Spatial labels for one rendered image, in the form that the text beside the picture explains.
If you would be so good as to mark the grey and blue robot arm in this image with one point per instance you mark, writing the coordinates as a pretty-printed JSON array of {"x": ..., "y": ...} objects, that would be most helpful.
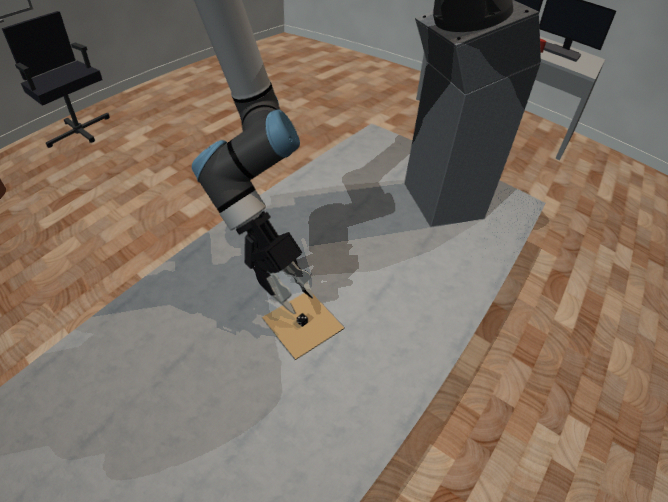
[{"x": 225, "y": 169}]

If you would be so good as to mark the orange flat mat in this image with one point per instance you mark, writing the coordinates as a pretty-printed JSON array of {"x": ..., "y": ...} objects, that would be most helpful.
[{"x": 299, "y": 340}]

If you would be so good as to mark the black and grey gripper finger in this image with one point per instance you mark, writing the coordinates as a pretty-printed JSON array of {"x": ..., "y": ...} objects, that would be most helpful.
[
  {"x": 301, "y": 277},
  {"x": 273, "y": 285}
]

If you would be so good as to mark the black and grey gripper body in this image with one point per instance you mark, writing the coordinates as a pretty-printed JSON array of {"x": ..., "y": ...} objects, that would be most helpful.
[{"x": 283, "y": 249}]

